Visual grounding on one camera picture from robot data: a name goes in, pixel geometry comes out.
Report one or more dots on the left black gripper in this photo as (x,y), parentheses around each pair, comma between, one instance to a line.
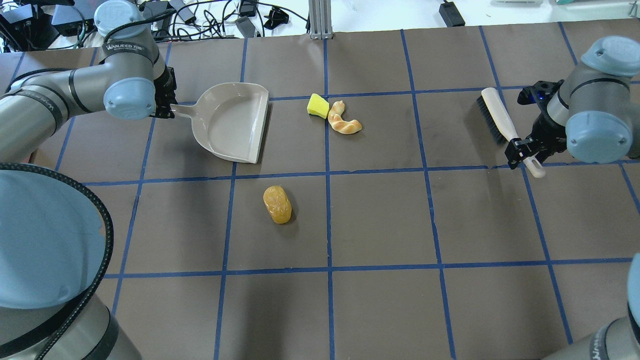
(165,93)

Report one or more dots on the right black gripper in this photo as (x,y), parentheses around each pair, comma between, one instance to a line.
(546,131)

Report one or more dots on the beige plastic dustpan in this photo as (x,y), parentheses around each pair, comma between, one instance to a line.
(228,120)

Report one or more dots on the yellow sponge piece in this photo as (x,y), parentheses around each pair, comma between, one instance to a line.
(318,106)

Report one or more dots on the twisted bread croissant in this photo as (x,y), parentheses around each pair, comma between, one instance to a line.
(338,124)

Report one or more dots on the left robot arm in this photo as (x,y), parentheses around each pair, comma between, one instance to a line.
(57,235)

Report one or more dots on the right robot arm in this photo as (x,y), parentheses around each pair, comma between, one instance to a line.
(590,115)

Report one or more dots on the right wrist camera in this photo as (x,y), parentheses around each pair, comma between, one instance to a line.
(539,93)

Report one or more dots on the aluminium frame post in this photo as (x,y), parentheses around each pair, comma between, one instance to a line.
(320,20)

